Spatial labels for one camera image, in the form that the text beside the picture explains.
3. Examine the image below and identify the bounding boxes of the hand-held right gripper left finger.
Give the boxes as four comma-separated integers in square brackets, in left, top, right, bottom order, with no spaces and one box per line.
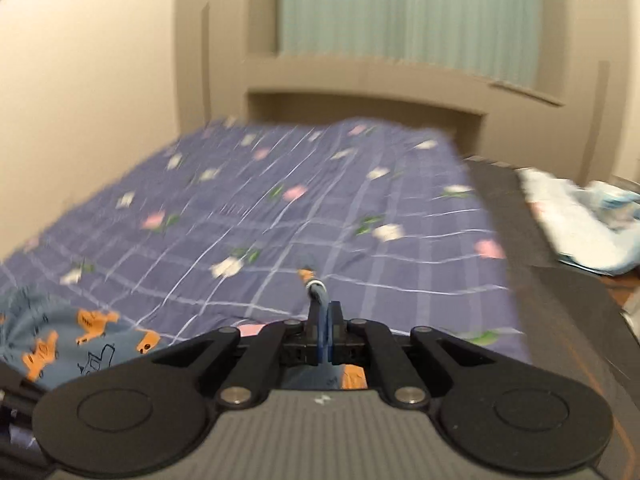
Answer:
[120,301,326,408]

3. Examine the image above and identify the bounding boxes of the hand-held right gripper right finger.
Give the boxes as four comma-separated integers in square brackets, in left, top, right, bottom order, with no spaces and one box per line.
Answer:
[327,301,503,408]

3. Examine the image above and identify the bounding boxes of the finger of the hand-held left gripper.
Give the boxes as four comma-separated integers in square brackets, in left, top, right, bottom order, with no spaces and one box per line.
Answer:
[0,360,50,462]

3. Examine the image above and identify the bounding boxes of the blue pants with orange print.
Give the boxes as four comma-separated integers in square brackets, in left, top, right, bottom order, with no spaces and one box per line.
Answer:
[0,266,372,393]

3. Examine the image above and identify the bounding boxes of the blue checkered floral bedsheet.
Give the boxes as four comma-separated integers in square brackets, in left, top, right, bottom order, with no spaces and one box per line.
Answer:
[0,116,532,363]

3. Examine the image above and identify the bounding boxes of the beige headboard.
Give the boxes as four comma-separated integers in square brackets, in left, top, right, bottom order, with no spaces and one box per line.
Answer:
[241,51,567,157]

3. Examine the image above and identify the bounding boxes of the light blue crumpled cloth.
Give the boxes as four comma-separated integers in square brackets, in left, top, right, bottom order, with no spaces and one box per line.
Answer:
[516,166,640,277]

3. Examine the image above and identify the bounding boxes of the beige cabinet panel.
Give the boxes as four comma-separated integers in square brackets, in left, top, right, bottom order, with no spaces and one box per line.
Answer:
[542,0,640,183]
[174,0,282,133]

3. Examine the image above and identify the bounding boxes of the pale green window curtain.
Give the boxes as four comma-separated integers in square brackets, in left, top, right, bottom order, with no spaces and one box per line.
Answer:
[276,0,545,87]

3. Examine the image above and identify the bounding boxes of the dark bed frame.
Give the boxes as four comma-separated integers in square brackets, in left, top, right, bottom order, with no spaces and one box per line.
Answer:
[461,154,640,387]

